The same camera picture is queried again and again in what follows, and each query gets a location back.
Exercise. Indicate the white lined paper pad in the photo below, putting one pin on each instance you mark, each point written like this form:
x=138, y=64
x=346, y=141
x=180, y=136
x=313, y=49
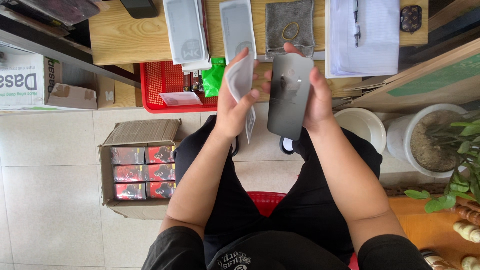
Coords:
x=375, y=41

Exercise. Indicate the white plastic bowl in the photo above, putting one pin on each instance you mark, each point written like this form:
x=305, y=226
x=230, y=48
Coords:
x=360, y=125

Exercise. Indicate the open brown cardboard box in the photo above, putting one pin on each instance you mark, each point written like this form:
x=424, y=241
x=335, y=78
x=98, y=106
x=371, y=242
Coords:
x=142, y=131

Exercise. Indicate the black sandal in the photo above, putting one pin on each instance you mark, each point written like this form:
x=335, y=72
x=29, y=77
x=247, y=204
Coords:
x=287, y=145
x=235, y=146

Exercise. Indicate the yellow rubber band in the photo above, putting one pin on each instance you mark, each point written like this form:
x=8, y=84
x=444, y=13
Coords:
x=283, y=33

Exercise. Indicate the dark plastic wrapped packet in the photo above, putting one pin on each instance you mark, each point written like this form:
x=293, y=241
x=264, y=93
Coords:
x=63, y=9

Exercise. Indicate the grey metal shelf rail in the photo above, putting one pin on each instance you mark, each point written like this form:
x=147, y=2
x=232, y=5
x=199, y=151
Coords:
x=56, y=48

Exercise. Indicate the green leafy plant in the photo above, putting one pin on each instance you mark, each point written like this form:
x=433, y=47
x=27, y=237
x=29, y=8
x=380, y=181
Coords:
x=463, y=150

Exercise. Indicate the black phone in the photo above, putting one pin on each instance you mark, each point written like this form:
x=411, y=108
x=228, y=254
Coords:
x=140, y=8

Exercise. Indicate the black and white pen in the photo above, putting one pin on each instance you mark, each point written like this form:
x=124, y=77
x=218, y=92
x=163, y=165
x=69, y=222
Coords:
x=356, y=26

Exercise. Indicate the white printed carton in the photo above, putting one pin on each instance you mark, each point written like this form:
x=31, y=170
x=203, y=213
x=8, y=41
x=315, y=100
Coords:
x=22, y=80

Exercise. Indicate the small white sleeve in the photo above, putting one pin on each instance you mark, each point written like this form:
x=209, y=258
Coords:
x=180, y=98

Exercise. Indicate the person's black printed shirt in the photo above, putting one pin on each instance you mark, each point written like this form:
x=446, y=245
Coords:
x=270, y=251

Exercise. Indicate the stack of red black boxes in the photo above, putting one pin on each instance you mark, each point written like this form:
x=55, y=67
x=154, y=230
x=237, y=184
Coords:
x=142, y=172

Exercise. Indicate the red plastic basket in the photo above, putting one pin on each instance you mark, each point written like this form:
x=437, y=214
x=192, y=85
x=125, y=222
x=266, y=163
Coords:
x=161, y=78

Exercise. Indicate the dark packets with red print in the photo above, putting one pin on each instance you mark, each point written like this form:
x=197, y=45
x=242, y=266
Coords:
x=192, y=81

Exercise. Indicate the red plastic stool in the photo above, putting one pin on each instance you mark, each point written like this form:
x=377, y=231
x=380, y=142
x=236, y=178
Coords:
x=264, y=202

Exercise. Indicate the brown taped cardboard carton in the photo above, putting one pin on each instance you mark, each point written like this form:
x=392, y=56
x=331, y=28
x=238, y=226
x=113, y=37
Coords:
x=75, y=95

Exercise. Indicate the white plant pot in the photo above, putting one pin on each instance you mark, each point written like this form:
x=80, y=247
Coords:
x=427, y=146

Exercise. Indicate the person's left hand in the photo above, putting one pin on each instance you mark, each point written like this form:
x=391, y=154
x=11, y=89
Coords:
x=228, y=112

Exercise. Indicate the green plastic bag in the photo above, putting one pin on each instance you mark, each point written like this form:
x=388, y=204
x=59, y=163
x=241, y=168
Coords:
x=213, y=78

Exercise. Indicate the person's right hand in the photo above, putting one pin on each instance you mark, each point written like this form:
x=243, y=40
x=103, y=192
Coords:
x=320, y=105

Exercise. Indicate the white paper sleeve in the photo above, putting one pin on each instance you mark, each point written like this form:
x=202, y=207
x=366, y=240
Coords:
x=237, y=26
x=239, y=80

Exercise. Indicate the black glass screen protector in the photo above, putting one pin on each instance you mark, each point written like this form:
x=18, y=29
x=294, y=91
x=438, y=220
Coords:
x=288, y=101

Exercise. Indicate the stack of white sleeves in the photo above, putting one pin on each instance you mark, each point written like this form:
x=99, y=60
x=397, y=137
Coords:
x=185, y=33

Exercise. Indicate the flat white paper sleeve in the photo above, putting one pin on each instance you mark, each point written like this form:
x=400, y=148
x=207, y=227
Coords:
x=237, y=26

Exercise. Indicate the grey microfibre cloth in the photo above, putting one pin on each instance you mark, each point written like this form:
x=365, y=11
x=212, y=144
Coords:
x=275, y=26

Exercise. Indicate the cardboard panel with green label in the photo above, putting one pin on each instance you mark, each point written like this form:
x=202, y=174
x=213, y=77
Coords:
x=431, y=82

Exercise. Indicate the carved stone ornaments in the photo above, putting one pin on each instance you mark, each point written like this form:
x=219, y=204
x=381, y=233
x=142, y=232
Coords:
x=467, y=228

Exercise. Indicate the brown patterned earbud case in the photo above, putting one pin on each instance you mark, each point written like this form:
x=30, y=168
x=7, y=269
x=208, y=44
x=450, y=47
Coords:
x=410, y=18

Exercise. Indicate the translucent white plastic container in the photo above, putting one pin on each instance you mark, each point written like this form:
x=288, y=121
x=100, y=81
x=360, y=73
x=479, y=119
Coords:
x=395, y=137

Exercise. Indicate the person's black shorts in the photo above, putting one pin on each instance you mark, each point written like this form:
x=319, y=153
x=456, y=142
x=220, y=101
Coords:
x=307, y=210

